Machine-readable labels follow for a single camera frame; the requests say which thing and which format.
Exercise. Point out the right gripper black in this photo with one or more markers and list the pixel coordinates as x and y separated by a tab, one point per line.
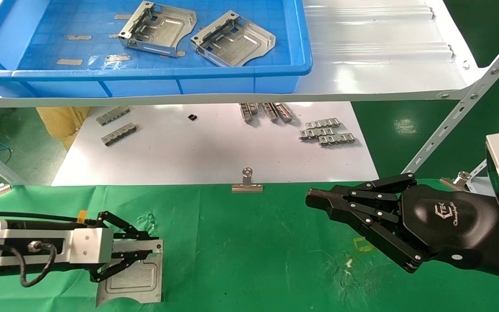
448	225

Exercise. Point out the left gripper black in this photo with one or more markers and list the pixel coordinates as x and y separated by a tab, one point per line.
93	245

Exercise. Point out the stamped sheet metal plate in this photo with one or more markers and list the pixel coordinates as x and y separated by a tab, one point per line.
163	28
137	281
236	41

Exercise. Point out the green table cloth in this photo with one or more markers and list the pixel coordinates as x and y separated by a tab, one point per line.
249	251

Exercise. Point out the white board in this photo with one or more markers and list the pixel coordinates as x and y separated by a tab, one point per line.
197	156

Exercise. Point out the white perforated angle strut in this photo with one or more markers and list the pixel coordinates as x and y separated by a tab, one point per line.
470	96
480	168

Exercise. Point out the yellow woven bag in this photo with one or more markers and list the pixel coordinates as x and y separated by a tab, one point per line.
61	123

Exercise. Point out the small black part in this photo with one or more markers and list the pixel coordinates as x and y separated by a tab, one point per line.
192	117

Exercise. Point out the white metal shelf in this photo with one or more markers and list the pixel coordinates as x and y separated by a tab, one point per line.
362	65

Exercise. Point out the blue plastic bin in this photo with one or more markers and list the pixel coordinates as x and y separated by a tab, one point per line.
145	84

